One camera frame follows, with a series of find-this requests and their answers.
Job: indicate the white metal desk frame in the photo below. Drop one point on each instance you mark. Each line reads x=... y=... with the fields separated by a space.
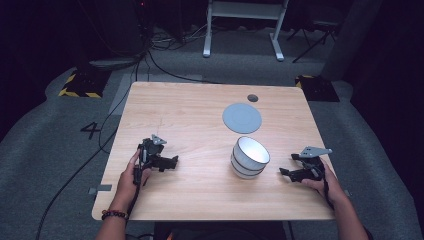
x=245 y=13

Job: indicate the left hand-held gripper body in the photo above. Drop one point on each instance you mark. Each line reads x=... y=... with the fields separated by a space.
x=149 y=154

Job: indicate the white bowl with dark stripes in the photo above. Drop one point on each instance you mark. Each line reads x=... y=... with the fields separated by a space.
x=250 y=159

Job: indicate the person's left hand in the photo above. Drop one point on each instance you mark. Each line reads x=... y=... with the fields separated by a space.
x=127 y=183

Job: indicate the black yellow striped stand base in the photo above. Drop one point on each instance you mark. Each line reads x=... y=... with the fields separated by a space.
x=316 y=88
x=83 y=85

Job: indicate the black tripod stand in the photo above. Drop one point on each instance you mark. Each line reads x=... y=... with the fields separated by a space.
x=315 y=31

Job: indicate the grey curtain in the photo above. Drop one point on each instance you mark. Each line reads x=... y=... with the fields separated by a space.
x=353 y=36

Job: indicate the grey tape strip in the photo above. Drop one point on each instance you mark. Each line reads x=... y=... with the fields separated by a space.
x=100 y=189

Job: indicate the person's right hand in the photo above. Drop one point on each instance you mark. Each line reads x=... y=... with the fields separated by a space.
x=328 y=188

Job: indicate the grey round plate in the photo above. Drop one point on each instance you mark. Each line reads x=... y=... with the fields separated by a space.
x=242 y=118

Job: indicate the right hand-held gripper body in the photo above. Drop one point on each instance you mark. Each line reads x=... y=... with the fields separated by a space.
x=312 y=161

